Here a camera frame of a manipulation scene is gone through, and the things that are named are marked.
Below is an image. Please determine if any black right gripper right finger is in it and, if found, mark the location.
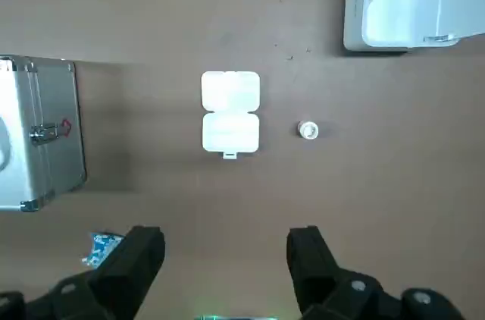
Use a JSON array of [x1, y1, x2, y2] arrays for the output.
[[286, 225, 465, 320]]

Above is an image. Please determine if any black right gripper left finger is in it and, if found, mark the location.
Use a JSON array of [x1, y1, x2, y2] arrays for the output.
[[0, 225, 166, 320]]

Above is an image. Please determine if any small white medicine bottle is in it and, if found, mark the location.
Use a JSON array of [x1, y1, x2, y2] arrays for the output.
[[295, 121, 320, 141]]

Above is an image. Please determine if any white open pill box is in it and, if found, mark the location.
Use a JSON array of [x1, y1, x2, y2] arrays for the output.
[[200, 71, 261, 160]]

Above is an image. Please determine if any blue and white packet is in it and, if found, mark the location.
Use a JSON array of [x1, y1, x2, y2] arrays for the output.
[[81, 231, 126, 268]]

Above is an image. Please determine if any aluminium first aid case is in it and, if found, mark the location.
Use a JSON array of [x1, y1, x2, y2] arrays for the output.
[[0, 55, 87, 213]]

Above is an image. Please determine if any white bin with raised lid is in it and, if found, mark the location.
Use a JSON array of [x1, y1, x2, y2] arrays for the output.
[[343, 0, 485, 52]]

